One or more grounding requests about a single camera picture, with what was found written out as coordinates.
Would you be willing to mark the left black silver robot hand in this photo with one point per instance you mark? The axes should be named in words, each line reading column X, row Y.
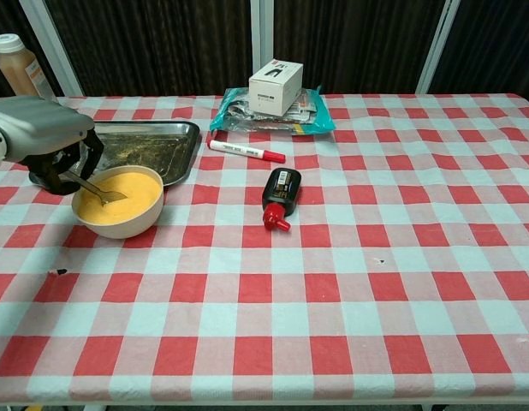
column 37, row 128

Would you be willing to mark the silver metal spoon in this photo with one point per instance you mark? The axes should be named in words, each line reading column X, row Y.
column 110, row 198

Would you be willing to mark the rectangular stainless steel tray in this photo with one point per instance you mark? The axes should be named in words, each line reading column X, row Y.
column 149, row 145

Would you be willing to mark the beige bowl with orange powder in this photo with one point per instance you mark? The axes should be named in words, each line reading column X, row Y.
column 127, row 222

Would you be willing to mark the brown juice bottle white cap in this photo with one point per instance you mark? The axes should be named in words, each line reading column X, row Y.
column 18, row 68

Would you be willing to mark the white marker red cap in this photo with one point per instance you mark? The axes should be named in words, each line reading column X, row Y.
column 243, row 150

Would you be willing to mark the white cardboard box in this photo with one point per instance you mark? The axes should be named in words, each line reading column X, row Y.
column 273, row 87

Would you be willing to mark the black ink bottle red cap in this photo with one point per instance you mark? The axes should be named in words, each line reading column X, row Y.
column 282, row 188

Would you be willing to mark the teal snack packet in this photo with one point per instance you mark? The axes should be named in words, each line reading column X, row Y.
column 320, row 120

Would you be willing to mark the red white checkered tablecloth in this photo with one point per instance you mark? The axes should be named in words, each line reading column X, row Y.
column 316, row 291

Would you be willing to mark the white partition frame post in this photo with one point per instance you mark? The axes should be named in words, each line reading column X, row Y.
column 55, row 47
column 262, row 38
column 438, row 47

